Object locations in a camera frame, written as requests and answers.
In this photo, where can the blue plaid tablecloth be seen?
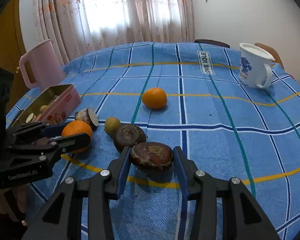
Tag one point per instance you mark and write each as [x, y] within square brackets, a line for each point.
[227, 128]

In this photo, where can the small orange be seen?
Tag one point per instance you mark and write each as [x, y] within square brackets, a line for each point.
[154, 98]

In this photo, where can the brown leather armchair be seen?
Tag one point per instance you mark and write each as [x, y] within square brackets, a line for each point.
[272, 51]

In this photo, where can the pink electric kettle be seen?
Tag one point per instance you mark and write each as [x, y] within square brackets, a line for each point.
[44, 64]

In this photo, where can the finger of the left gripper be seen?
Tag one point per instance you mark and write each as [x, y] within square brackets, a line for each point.
[65, 142]
[34, 131]

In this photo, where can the white printed mug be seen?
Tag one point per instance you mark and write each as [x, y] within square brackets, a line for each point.
[255, 70]

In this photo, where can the pink metal tin box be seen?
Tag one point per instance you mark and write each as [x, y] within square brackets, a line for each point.
[61, 101]

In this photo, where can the dark passion fruit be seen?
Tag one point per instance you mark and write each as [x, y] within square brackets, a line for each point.
[128, 135]
[153, 158]

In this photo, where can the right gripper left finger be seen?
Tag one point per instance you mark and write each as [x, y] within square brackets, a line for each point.
[61, 216]

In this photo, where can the person's hand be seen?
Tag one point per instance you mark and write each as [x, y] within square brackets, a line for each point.
[13, 201]

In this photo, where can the dark round stool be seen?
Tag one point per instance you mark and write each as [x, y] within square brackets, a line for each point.
[212, 42]

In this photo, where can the small green-yellow fruit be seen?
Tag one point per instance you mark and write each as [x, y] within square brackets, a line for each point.
[111, 125]

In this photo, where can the large orange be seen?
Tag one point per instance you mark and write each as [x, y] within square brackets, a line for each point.
[77, 127]

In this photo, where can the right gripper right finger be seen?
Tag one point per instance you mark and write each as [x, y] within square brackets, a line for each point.
[243, 217]

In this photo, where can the floral sheer curtain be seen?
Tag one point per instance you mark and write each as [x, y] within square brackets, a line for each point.
[76, 27]

